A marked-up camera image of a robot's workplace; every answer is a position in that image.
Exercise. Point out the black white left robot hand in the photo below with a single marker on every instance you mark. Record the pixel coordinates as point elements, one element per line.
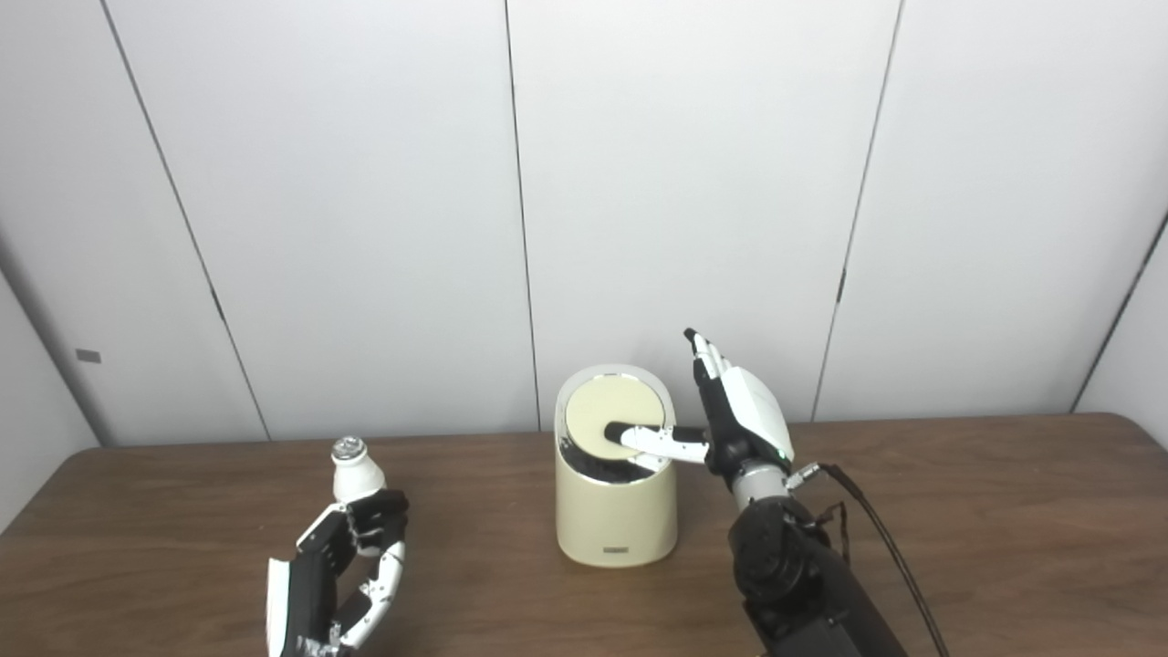
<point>308,584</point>

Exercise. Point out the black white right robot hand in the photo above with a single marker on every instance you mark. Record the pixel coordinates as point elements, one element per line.
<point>753,415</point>

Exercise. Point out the small white plastic bottle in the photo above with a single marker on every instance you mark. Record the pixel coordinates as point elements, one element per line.
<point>356,479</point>

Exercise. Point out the cream-colored bin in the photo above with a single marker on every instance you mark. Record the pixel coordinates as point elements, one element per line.
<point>616,520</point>

